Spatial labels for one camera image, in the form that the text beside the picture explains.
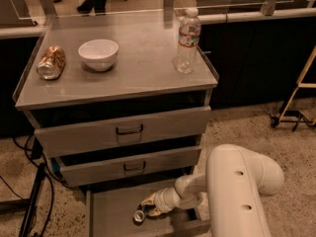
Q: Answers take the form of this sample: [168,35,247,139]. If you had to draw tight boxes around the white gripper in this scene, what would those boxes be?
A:
[141,188,180,217]

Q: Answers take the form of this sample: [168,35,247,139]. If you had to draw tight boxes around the blue silver redbull can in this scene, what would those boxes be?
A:
[133,205,149,223]

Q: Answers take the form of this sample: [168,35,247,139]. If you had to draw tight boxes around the white ceramic bowl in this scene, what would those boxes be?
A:
[78,39,119,71]

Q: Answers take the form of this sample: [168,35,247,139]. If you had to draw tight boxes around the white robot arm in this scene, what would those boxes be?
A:
[140,144,284,237]

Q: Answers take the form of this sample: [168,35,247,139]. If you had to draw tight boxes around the bottom steel drawer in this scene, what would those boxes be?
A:
[86,179,209,237]

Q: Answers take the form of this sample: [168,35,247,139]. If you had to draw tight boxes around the steel drawer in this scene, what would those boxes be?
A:
[86,179,209,237]
[25,106,210,157]
[60,146,201,187]

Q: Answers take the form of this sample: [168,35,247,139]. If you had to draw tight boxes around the middle steel drawer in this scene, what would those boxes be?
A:
[60,146,201,187]

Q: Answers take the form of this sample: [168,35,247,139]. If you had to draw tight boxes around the steel drawer cabinet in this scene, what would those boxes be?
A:
[12,9,220,237]

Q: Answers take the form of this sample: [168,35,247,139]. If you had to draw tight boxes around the top steel drawer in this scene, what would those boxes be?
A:
[25,106,210,157]

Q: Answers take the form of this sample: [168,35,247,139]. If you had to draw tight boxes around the crushed orange soda can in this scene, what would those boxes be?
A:
[37,45,66,80]

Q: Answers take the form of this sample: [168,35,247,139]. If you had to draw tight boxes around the black metal stand leg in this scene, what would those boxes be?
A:
[19,163,45,237]

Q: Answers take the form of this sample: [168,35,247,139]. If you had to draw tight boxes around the clear plastic water bottle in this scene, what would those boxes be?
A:
[173,8,200,74]

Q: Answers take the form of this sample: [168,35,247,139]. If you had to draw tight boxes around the person legs in background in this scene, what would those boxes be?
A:
[77,0,107,14]

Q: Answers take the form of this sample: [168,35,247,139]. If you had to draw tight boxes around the black floor cable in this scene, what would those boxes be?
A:
[0,133,72,237]

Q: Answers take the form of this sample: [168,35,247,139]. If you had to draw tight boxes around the yellow wheeled cart frame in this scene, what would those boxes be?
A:
[270,44,316,132]

